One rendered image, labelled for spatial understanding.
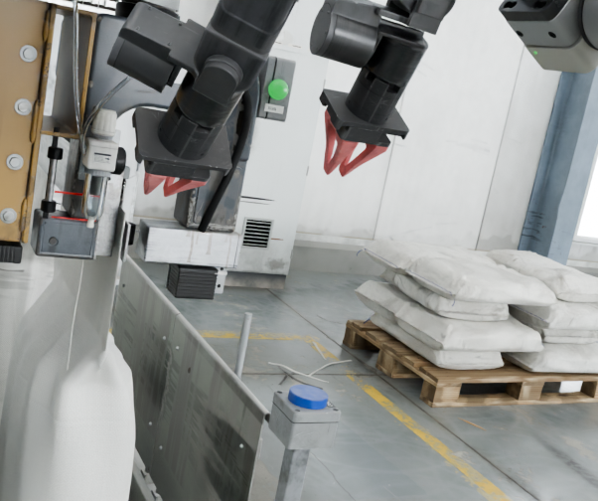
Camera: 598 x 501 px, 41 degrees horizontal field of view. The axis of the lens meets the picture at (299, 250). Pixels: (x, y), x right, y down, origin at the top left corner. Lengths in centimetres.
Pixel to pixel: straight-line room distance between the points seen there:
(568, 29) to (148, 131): 48
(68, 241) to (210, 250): 21
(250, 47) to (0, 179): 51
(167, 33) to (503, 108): 594
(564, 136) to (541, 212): 64
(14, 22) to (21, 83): 7
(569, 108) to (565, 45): 598
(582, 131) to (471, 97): 92
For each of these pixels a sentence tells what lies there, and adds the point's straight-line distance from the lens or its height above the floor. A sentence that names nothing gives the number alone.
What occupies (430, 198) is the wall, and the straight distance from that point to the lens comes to 636.
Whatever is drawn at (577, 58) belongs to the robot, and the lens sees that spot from 100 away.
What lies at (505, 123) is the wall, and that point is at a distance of 668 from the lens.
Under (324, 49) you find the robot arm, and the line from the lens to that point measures 90.
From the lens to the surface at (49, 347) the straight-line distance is 134.
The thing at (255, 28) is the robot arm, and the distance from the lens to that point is 68.
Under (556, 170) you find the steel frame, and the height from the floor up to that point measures 103.
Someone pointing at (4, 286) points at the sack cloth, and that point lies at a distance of 191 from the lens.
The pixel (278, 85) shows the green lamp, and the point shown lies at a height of 129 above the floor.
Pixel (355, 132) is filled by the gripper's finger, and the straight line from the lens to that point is 95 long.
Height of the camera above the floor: 129
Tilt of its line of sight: 11 degrees down
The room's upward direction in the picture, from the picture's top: 11 degrees clockwise
